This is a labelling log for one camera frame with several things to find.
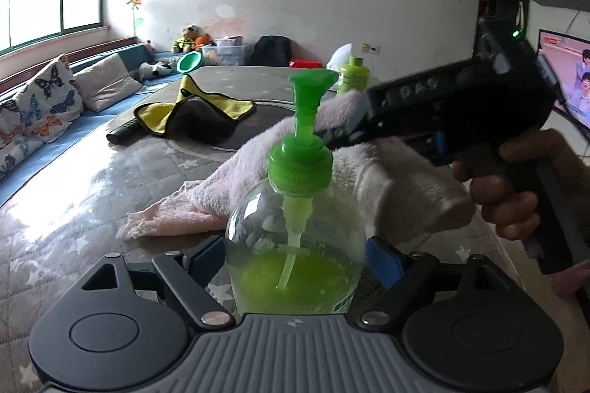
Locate black backpack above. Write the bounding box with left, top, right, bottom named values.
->
left=249, top=35, right=292, bottom=67

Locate colourful pinwheel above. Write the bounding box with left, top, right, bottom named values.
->
left=126, top=0, right=147, bottom=36

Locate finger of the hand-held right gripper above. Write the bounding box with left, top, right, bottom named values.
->
left=320, top=98, right=383, bottom=147

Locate black remote control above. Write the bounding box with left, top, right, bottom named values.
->
left=106, top=119, right=141, bottom=143

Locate pale pink towel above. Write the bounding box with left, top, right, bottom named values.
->
left=116, top=91, right=475, bottom=241

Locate green plastic basin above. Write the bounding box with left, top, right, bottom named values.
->
left=177, top=51, right=204, bottom=73

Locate white pillow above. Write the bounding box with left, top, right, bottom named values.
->
left=74, top=52, right=143, bottom=112

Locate green plastic bottle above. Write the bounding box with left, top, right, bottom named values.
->
left=336, top=56, right=371, bottom=96

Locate television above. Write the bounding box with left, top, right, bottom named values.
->
left=537, top=29, right=590, bottom=131

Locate yellow and grey cloth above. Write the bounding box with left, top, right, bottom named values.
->
left=133, top=75, right=256, bottom=138

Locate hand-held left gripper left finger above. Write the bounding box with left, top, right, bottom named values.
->
left=82, top=235, right=237, bottom=331

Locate blue sofa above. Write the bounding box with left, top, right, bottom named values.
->
left=0, top=43, right=194, bottom=209

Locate grey star print tablecloth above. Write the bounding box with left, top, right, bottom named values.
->
left=0, top=66, right=526, bottom=393

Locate clear pump bottle green soap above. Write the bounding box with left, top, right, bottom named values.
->
left=225, top=69, right=369, bottom=315

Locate stuffed teddy bear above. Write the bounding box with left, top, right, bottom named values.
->
left=172, top=24, right=204, bottom=54

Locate white plastic bag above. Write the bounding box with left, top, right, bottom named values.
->
left=325, top=44, right=353, bottom=71

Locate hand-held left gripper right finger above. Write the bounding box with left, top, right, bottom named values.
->
left=355, top=237, right=508, bottom=329

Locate clear plastic storage box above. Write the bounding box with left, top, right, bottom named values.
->
left=200, top=36, right=254, bottom=66

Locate black and white plush toy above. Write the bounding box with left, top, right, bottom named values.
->
left=138, top=61, right=175, bottom=81

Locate person's right hand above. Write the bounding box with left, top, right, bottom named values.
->
left=452, top=128, right=587, bottom=241

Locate butterfly print pillow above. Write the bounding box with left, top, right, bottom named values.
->
left=0, top=100, right=44, bottom=179
left=14, top=54, right=84, bottom=143

